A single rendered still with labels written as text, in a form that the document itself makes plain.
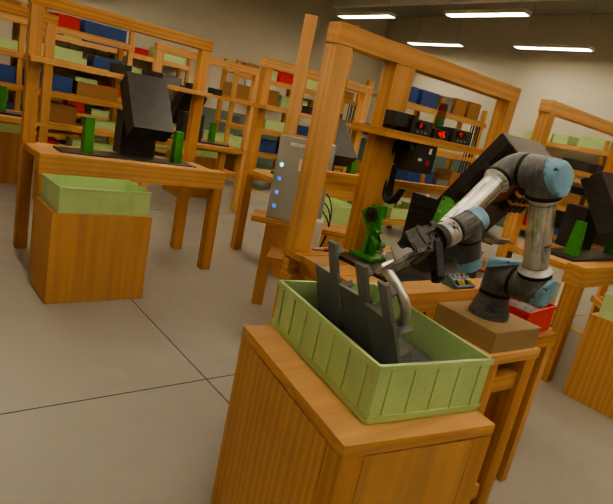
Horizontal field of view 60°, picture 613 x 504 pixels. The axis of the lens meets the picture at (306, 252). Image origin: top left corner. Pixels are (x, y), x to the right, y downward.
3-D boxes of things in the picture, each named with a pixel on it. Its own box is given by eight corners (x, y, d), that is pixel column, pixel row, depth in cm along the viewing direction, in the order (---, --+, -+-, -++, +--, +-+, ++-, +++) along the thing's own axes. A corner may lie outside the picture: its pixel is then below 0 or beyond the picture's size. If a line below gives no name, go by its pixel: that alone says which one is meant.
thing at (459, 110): (455, 238, 935) (492, 107, 879) (356, 235, 780) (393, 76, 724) (431, 229, 975) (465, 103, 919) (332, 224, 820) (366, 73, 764)
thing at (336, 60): (473, 252, 350) (517, 103, 326) (295, 252, 256) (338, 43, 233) (462, 248, 357) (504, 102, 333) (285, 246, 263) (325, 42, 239)
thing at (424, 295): (554, 306, 309) (562, 282, 305) (375, 330, 215) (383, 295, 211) (532, 297, 319) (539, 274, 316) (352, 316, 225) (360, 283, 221)
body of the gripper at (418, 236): (394, 244, 153) (427, 228, 157) (410, 268, 150) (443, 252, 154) (403, 232, 146) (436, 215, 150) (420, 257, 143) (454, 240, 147)
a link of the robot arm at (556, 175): (522, 288, 201) (536, 148, 177) (559, 304, 190) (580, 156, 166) (502, 300, 195) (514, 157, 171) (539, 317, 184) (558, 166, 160)
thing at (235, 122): (340, 197, 1148) (363, 91, 1094) (208, 185, 944) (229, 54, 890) (324, 191, 1188) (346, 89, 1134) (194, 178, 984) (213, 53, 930)
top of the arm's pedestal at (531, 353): (538, 358, 204) (541, 349, 203) (487, 367, 185) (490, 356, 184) (472, 323, 229) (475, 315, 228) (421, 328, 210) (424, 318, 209)
